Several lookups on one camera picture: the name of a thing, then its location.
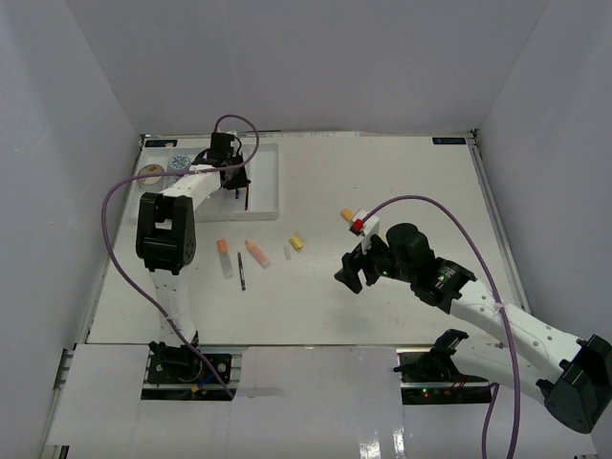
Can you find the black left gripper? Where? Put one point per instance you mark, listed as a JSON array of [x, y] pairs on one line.
[[240, 182]]

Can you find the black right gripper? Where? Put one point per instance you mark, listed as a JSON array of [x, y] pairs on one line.
[[353, 263]]

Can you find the blue slime jar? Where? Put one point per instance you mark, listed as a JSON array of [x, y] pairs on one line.
[[179, 164]]

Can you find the large clear tape roll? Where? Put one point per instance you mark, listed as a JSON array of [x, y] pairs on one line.
[[151, 175]]

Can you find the black pen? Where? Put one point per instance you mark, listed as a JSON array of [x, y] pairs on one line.
[[241, 272]]

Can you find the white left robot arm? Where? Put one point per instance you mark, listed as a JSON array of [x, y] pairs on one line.
[[166, 237]]

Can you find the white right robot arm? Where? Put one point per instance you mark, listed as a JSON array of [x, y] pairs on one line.
[[568, 375]]

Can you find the yellow cap near tape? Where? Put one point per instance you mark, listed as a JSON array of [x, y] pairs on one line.
[[347, 214]]

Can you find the yellow eraser block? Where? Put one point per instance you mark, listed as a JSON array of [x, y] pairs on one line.
[[296, 242]]

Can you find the orange capped glue stick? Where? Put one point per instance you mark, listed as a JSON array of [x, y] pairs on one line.
[[224, 256]]

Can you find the white compartment tray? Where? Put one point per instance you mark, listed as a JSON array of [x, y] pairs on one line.
[[222, 206]]

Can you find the pink orange highlighter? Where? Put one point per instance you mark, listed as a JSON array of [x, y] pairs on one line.
[[260, 257]]

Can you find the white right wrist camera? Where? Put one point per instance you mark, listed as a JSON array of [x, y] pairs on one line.
[[365, 227]]

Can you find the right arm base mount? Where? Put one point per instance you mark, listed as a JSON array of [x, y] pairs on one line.
[[435, 364]]

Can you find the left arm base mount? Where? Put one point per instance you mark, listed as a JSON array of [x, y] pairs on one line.
[[174, 365]]

